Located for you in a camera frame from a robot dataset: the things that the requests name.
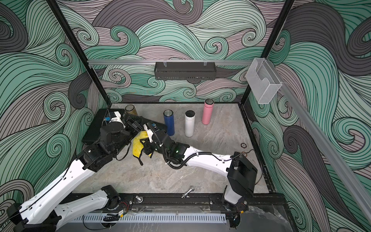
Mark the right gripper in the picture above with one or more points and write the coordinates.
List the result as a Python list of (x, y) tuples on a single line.
[(149, 144)]

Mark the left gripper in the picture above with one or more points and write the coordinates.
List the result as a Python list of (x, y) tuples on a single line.
[(136, 128)]

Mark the yellow cleaning cloth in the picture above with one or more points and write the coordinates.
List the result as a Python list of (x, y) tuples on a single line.
[(141, 146)]

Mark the black thermos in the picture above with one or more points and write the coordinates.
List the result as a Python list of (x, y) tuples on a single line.
[(136, 123)]

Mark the gold thermos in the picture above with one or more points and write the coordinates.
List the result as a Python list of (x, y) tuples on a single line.
[(131, 110)]

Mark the pink thermos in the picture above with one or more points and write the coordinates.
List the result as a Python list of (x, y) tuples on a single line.
[(207, 111)]

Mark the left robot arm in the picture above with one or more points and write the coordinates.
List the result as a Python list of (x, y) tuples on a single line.
[(45, 211)]

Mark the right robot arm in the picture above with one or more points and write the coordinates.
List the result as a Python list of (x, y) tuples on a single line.
[(237, 169)]

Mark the blue thermos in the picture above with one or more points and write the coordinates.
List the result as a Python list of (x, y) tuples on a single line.
[(169, 121)]

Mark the white thermos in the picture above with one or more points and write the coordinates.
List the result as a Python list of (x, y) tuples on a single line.
[(189, 123)]

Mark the black case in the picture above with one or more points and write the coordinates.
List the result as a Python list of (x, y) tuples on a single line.
[(93, 131)]

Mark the silver bolt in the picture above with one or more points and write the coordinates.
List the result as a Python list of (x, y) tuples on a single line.
[(185, 195)]

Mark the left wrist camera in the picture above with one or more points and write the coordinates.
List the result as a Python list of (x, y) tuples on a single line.
[(113, 117)]

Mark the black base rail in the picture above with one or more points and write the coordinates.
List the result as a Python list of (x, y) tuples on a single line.
[(137, 202)]

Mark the black wall shelf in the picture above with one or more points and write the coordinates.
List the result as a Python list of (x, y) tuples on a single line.
[(167, 70)]

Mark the white slotted cable duct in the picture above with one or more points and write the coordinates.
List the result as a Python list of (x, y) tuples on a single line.
[(156, 218)]

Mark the clear plastic wall holder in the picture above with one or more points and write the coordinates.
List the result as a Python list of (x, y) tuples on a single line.
[(263, 80)]

